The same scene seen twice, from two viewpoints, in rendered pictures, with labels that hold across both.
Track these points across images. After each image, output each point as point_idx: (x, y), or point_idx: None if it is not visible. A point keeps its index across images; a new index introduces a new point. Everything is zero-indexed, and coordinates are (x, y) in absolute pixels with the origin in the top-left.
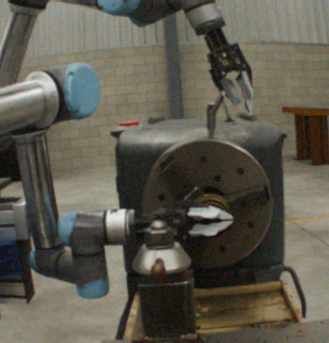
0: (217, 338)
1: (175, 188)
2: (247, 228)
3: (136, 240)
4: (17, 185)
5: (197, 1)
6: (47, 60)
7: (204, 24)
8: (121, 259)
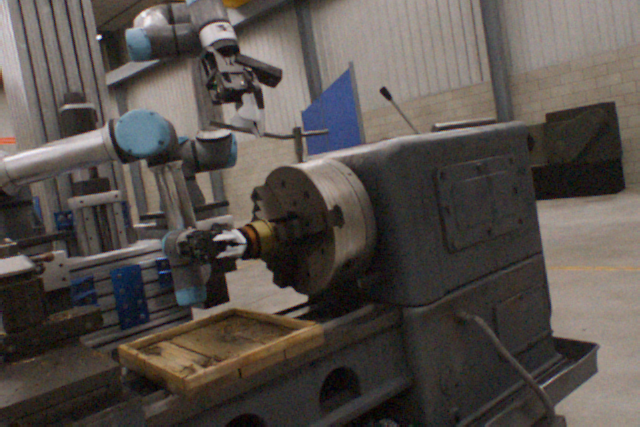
0: (68, 350)
1: (251, 211)
2: (320, 255)
3: (182, 256)
4: (585, 200)
5: (197, 27)
6: (631, 51)
7: None
8: (625, 290)
